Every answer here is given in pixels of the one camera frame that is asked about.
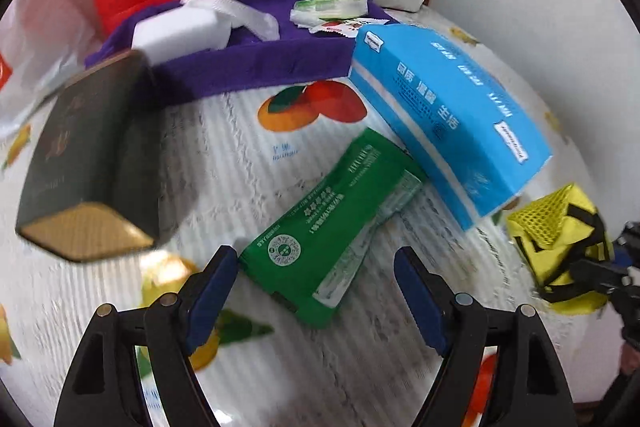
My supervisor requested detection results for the fruit printed bed sheet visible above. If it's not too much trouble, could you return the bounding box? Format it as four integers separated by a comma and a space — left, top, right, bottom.
0, 2, 640, 427

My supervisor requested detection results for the white orange-print snack packet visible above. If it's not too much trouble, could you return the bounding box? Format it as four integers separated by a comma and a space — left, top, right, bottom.
309, 18, 382, 36

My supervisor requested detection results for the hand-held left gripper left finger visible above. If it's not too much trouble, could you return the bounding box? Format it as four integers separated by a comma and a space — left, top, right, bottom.
52, 245, 239, 427

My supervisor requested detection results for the yellow zip pouch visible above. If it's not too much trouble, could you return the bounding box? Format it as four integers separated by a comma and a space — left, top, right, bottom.
505, 183, 616, 316

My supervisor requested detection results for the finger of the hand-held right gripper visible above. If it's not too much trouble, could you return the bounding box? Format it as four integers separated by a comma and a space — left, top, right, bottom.
611, 221, 640, 266
570, 258, 634, 291

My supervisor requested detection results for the purple fabric storage box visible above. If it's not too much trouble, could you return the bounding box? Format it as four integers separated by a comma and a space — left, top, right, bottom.
84, 0, 402, 101

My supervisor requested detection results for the clear plastic bag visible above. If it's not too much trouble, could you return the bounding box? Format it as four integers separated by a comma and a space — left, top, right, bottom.
0, 0, 108, 140

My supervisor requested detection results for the green foil packet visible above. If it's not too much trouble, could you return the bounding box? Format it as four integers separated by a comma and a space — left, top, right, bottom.
238, 128, 429, 329

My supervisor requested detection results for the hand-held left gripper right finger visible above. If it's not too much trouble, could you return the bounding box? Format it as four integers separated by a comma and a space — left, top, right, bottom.
393, 246, 578, 427

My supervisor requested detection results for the green and white tissue pack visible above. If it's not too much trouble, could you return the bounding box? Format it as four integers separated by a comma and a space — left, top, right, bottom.
290, 0, 372, 30

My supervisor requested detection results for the black box with gold end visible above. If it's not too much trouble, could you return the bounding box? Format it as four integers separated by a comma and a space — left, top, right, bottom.
14, 48, 164, 264

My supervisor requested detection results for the white glove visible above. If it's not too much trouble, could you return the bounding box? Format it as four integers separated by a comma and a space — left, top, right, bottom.
179, 0, 281, 42

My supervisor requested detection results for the white foam sponge block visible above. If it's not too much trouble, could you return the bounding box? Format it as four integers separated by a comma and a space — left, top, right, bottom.
131, 3, 232, 66

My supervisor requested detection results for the blue tissue pack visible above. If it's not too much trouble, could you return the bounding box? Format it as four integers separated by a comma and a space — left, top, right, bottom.
347, 23, 554, 233

